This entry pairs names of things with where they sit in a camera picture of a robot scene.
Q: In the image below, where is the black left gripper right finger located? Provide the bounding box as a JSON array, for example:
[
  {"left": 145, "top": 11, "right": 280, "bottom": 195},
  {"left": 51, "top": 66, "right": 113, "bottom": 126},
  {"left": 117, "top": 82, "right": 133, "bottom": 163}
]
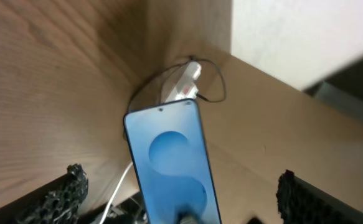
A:
[{"left": 276, "top": 170, "right": 363, "bottom": 224}]

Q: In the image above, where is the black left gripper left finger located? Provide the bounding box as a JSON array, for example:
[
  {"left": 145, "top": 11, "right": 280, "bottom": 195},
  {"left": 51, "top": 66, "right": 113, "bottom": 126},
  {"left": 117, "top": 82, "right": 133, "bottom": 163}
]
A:
[{"left": 0, "top": 164, "right": 88, "bottom": 224}]

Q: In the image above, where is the blue Samsung Galaxy smartphone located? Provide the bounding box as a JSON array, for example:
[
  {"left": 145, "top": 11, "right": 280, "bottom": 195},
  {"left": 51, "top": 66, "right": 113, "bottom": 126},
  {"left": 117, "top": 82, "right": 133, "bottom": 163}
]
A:
[{"left": 123, "top": 99, "right": 222, "bottom": 224}]

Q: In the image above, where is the black USB charging cable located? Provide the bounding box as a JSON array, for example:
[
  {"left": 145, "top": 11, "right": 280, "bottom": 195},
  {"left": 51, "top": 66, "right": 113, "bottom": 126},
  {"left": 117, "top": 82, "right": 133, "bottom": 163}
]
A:
[{"left": 126, "top": 55, "right": 227, "bottom": 113}]

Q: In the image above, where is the white power strip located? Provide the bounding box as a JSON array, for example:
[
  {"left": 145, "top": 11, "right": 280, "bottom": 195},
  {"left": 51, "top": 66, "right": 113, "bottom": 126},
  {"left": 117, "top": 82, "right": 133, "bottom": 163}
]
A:
[{"left": 160, "top": 61, "right": 202, "bottom": 103}]

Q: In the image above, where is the white power strip cord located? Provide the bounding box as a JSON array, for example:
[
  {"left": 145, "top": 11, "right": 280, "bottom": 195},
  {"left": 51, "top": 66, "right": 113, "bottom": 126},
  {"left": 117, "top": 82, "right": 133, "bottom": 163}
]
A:
[{"left": 98, "top": 161, "right": 134, "bottom": 224}]

